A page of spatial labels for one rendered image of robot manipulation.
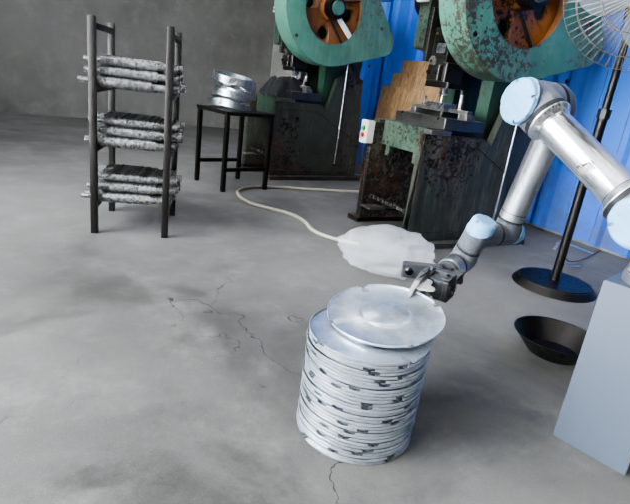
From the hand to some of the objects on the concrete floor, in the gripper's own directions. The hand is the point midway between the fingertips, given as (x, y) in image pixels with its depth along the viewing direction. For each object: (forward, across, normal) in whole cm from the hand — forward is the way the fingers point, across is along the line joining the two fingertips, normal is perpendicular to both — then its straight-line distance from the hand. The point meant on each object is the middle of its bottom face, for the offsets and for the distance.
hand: (409, 295), depth 135 cm
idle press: (-195, +58, +56) cm, 211 cm away
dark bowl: (-64, +40, -30) cm, 81 cm away
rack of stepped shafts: (-31, +35, +170) cm, 176 cm away
